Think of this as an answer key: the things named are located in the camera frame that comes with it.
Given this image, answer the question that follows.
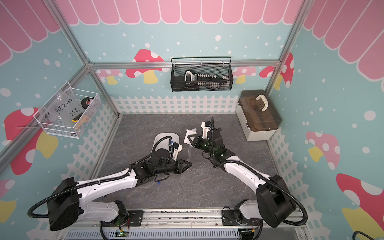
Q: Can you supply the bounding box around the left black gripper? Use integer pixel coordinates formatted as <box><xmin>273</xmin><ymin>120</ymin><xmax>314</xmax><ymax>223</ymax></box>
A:
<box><xmin>154</xmin><ymin>159</ymin><xmax>192</xmax><ymax>175</ymax></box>

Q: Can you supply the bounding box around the blue capped test tube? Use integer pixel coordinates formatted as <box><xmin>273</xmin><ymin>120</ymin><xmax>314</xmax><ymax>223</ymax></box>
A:
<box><xmin>187</xmin><ymin>146</ymin><xmax>193</xmax><ymax>162</ymax></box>

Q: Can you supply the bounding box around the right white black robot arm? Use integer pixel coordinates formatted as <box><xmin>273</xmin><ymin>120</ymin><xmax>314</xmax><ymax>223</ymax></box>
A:
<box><xmin>184</xmin><ymin>127</ymin><xmax>309</xmax><ymax>228</ymax></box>

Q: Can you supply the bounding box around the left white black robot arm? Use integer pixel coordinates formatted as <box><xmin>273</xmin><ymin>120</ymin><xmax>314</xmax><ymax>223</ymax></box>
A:
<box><xmin>27</xmin><ymin>134</ymin><xmax>192</xmax><ymax>231</ymax></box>

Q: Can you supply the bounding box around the white plastic tray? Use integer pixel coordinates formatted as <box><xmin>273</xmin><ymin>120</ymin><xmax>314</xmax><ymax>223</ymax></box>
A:
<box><xmin>153</xmin><ymin>133</ymin><xmax>180</xmax><ymax>151</ymax></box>

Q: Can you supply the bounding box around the socket wrench set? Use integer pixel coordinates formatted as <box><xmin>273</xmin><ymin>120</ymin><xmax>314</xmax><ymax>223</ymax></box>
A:
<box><xmin>183</xmin><ymin>71</ymin><xmax>232</xmax><ymax>90</ymax></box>

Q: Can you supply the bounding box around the brown lidded storage box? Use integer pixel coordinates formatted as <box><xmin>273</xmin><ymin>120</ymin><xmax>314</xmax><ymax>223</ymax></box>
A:
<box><xmin>236</xmin><ymin>90</ymin><xmax>282</xmax><ymax>142</ymax></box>

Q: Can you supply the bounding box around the black tape roll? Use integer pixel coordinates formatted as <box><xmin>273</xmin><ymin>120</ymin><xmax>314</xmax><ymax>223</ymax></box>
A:
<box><xmin>81</xmin><ymin>97</ymin><xmax>94</xmax><ymax>110</ymax></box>

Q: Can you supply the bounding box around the clear plastic label bag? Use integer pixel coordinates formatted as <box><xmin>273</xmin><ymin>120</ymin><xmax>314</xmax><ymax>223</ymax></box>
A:
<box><xmin>47</xmin><ymin>90</ymin><xmax>84</xmax><ymax>127</ymax></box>

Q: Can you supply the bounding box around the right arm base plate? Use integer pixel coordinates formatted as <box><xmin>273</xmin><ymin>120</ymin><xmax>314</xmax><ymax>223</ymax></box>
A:
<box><xmin>221</xmin><ymin>208</ymin><xmax>260</xmax><ymax>228</ymax></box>

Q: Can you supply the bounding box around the black wire mesh basket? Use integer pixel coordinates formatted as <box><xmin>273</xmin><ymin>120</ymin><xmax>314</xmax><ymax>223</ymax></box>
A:
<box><xmin>170</xmin><ymin>57</ymin><xmax>234</xmax><ymax>92</ymax></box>

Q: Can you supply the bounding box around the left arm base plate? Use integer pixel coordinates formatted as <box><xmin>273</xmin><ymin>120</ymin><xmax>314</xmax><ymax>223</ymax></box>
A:
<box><xmin>101</xmin><ymin>210</ymin><xmax>144</xmax><ymax>227</ymax></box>

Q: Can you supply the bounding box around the white wire wall basket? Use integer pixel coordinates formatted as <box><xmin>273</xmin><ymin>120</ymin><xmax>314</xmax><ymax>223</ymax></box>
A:
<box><xmin>34</xmin><ymin>82</ymin><xmax>102</xmax><ymax>139</ymax></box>

